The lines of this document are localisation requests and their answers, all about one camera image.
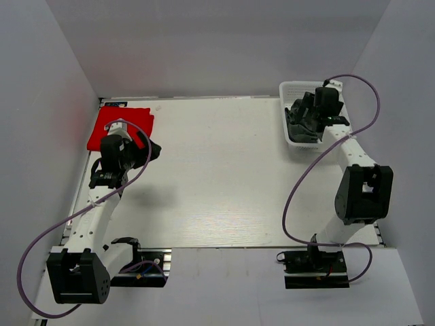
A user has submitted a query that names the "dark grey t-shirt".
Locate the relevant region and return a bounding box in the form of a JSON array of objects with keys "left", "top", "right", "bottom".
[{"left": 285, "top": 107, "right": 319, "bottom": 143}]

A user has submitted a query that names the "folded red t-shirt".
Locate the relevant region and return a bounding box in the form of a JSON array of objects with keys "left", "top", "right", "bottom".
[{"left": 86, "top": 106, "right": 155, "bottom": 151}]

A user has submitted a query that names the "white plastic basket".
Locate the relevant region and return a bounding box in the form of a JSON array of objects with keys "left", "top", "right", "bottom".
[{"left": 279, "top": 80, "right": 351, "bottom": 158}]

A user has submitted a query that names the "blue label sticker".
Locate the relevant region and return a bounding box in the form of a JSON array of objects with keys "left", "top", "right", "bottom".
[{"left": 103, "top": 101, "right": 128, "bottom": 107}]

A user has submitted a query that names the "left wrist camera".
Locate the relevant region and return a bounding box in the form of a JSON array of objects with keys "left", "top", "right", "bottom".
[{"left": 105, "top": 122, "right": 133, "bottom": 141}]

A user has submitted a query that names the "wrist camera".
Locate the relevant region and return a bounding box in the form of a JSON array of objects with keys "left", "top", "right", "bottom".
[
  {"left": 105, "top": 122, "right": 133, "bottom": 141},
  {"left": 322, "top": 79, "right": 343, "bottom": 92}
]

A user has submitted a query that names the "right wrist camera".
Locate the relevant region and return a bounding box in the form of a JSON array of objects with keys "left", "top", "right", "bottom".
[{"left": 322, "top": 79, "right": 343, "bottom": 92}]

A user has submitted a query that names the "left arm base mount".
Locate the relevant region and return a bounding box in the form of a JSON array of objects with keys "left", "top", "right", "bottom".
[{"left": 107, "top": 237, "right": 172, "bottom": 288}]

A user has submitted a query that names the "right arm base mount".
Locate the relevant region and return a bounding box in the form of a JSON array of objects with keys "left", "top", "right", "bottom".
[{"left": 276, "top": 249, "right": 349, "bottom": 289}]

